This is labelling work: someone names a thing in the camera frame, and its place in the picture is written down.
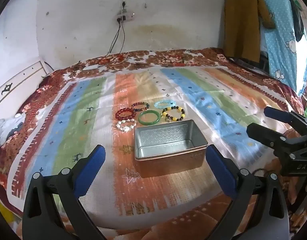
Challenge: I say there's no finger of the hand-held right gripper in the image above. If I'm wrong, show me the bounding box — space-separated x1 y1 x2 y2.
246 123 307 159
264 106 307 135

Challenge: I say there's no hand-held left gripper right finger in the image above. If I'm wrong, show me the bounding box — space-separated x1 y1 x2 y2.
205 144 290 240

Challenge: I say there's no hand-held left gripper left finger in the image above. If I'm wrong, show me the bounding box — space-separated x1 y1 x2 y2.
22 144 111 240

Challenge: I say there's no embossed metal tin box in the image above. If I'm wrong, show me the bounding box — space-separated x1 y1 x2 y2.
134 119 209 178

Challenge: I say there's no multicoloured glass bead bracelet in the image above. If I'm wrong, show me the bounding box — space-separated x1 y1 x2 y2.
131 102 150 112

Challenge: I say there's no striped pastel blanket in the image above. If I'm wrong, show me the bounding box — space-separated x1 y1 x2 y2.
7 66 297 217

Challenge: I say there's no green jade bangle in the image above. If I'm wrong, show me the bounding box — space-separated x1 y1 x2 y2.
138 110 161 126

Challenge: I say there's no blue cartoon print cloth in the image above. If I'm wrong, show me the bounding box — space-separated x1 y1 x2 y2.
253 0 307 93

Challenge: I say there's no black hanging garment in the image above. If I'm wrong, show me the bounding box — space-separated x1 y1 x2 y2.
283 0 305 42

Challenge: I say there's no mustard hanging garment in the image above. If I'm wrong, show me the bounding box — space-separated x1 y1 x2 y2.
223 0 275 63

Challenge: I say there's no crumpled white cloth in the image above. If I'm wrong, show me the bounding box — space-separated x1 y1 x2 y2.
0 114 25 155

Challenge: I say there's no white bed headboard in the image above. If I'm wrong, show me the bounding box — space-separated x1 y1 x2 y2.
0 60 47 119

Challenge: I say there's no white power strip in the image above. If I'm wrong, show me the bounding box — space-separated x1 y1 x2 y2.
115 10 136 23

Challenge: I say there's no white bead bracelet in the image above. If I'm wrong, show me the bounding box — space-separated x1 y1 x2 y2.
116 119 137 132

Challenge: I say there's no red bead bracelet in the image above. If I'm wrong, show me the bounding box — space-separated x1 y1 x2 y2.
115 107 136 121

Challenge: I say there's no yellow and dark bead bracelet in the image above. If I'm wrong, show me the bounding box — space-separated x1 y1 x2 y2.
161 106 186 122

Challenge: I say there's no light blue bead bracelet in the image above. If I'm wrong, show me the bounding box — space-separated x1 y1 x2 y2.
153 100 175 110

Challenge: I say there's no black power cable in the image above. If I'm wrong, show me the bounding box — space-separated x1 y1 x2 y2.
103 21 126 59

